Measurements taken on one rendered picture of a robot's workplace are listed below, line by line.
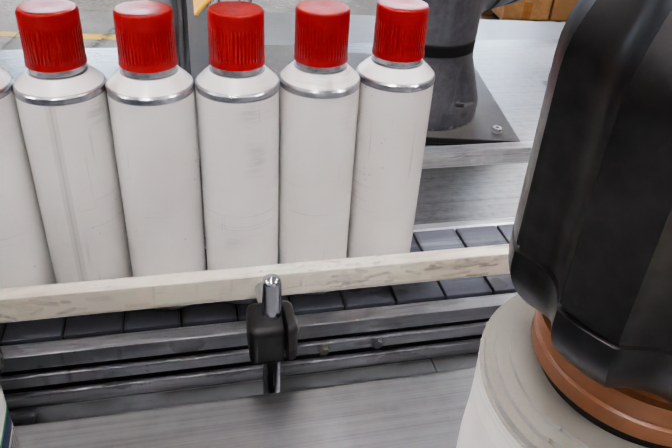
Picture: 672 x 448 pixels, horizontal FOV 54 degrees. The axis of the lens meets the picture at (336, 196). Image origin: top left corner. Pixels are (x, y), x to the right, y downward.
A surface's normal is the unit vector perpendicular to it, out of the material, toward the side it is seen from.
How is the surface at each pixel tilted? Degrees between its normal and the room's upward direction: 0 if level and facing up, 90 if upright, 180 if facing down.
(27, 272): 90
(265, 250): 90
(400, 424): 0
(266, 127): 90
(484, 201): 0
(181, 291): 90
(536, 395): 1
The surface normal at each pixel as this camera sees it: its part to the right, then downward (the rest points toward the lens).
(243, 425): 0.05, -0.85
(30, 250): 0.83, 0.33
